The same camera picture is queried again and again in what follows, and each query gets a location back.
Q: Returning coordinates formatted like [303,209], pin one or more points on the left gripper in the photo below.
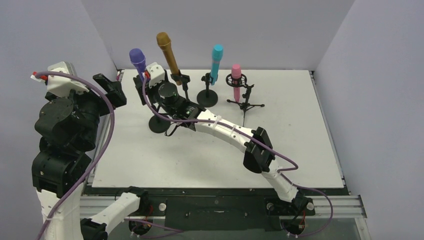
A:
[116,95]

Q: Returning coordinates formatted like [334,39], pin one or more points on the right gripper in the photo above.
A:
[142,91]

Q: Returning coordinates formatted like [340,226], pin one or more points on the purple microphone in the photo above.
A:
[138,60]

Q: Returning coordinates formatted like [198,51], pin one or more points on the gold mic black stand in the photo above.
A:
[182,80]

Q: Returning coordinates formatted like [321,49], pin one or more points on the purple mic black stand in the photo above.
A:
[156,124]

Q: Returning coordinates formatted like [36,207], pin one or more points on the gold microphone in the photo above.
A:
[165,44]

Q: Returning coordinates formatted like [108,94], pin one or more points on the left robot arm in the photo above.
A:
[68,125]

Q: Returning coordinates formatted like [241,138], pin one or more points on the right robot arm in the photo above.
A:
[168,108]

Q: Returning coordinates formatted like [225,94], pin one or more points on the cyan mic black stand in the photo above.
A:
[207,98]

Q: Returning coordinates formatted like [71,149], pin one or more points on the cyan microphone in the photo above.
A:
[216,56]

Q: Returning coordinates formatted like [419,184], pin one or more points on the pink microphone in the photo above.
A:
[236,73]

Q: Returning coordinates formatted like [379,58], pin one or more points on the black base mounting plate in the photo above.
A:
[226,209]

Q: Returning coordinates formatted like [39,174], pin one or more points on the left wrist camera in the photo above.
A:
[58,85]

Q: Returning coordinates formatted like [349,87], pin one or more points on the black tripod shock mount stand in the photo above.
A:
[245,105]

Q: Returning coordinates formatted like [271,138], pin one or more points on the aluminium frame rail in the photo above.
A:
[344,207]

